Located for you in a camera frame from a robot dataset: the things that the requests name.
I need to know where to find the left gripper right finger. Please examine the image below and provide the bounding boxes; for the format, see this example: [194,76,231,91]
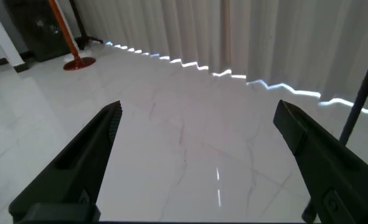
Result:
[273,99,368,223]

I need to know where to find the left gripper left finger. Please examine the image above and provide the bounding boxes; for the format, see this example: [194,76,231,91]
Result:
[8,100,124,223]

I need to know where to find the black clothes rack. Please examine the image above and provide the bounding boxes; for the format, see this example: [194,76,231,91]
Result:
[301,33,368,223]

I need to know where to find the orange pole stand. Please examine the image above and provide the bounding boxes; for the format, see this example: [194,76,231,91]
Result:
[47,0,97,72]

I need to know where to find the black pole stand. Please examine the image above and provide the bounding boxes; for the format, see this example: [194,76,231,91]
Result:
[68,0,105,51]

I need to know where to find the black cabinet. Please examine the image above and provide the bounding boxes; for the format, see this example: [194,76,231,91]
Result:
[2,0,78,63]

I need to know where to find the white curtain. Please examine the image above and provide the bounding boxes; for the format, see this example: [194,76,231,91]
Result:
[73,0,368,116]

